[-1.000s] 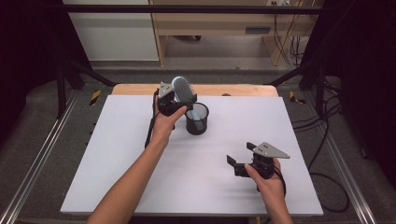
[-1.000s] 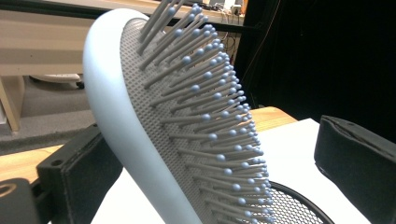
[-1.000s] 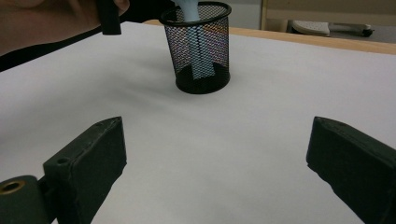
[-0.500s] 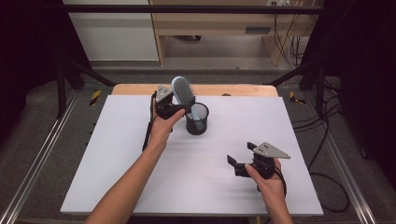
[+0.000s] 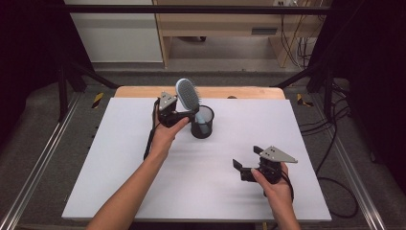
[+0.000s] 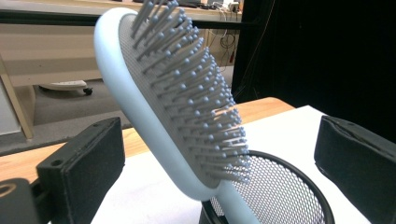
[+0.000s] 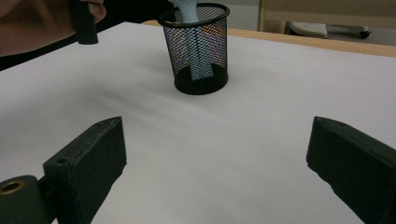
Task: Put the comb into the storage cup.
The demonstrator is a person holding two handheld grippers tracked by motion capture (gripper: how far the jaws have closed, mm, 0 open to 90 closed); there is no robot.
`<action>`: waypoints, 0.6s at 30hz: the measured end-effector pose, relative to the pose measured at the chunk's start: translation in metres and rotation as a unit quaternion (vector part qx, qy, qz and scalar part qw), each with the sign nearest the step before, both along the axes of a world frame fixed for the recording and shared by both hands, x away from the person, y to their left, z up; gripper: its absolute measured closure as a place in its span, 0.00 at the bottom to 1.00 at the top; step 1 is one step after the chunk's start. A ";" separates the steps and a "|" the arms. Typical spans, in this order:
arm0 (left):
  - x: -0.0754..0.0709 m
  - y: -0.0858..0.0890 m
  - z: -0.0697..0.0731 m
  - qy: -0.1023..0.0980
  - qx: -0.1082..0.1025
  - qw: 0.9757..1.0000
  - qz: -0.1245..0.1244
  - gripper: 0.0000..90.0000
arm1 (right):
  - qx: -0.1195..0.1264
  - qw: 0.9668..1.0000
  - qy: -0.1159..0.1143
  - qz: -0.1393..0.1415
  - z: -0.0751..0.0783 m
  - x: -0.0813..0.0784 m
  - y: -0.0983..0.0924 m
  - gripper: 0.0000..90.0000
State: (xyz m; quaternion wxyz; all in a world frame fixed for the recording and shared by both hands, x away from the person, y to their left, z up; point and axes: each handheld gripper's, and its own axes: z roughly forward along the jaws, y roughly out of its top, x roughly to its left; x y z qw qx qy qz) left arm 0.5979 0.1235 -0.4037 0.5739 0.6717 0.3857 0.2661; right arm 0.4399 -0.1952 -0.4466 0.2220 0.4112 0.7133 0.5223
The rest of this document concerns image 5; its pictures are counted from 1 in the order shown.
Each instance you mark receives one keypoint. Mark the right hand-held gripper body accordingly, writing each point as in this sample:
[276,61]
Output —
[276,155]

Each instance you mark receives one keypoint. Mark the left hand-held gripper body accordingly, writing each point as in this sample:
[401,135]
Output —
[167,103]

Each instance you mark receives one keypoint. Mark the black mesh cup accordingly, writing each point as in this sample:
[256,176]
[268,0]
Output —
[204,131]

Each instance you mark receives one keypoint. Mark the light blue hairbrush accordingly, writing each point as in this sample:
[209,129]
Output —
[186,94]

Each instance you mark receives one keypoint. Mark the person's right hand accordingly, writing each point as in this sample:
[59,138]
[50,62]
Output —
[277,193]

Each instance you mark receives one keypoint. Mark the person's left hand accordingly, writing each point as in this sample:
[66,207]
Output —
[162,140]

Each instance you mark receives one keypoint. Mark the white table board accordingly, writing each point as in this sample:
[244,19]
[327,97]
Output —
[207,179]

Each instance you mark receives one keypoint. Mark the wooden table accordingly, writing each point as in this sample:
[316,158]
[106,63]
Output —
[242,92]

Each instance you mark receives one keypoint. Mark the yellow black tape marker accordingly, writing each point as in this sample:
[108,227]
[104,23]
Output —
[97,100]
[300,99]

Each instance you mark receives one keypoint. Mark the white cabinet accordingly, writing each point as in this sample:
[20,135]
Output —
[118,38]

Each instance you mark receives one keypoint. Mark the wooden desk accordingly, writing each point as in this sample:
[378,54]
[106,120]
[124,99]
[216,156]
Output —
[217,22]

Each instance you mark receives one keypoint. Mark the black curtain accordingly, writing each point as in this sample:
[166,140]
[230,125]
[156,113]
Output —
[373,64]
[28,48]

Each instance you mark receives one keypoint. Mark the black frame stand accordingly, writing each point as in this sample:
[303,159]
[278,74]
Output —
[63,92]
[328,92]

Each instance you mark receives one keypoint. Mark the metal floor rail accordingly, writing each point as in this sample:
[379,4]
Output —
[38,166]
[354,179]

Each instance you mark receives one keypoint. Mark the black horizontal frame bar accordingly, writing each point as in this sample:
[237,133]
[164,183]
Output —
[191,9]

